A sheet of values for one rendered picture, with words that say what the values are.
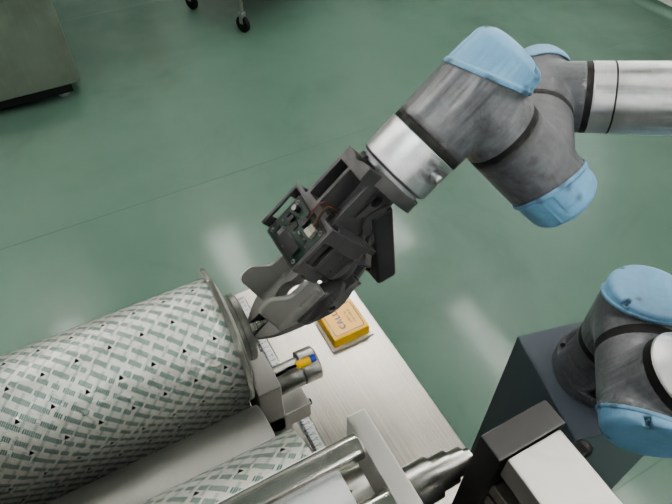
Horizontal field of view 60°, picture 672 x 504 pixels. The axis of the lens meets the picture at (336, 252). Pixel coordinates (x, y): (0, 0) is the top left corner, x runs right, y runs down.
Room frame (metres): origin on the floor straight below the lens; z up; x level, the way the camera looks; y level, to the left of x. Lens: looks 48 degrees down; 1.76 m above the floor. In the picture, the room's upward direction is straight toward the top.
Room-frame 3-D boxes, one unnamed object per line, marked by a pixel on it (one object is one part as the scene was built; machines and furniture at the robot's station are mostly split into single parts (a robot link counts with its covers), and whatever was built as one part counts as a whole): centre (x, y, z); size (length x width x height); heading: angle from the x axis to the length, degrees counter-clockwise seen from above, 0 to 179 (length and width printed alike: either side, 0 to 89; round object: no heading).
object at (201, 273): (0.35, 0.12, 1.25); 0.15 x 0.01 x 0.15; 28
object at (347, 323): (0.60, -0.01, 0.91); 0.07 x 0.07 x 0.02; 28
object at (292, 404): (0.33, 0.07, 1.05); 0.06 x 0.05 x 0.31; 118
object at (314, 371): (0.35, 0.03, 1.18); 0.04 x 0.02 x 0.04; 28
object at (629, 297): (0.50, -0.44, 1.07); 0.13 x 0.12 x 0.14; 166
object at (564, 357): (0.50, -0.44, 0.95); 0.15 x 0.15 x 0.10
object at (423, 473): (0.16, -0.07, 1.33); 0.06 x 0.03 x 0.03; 118
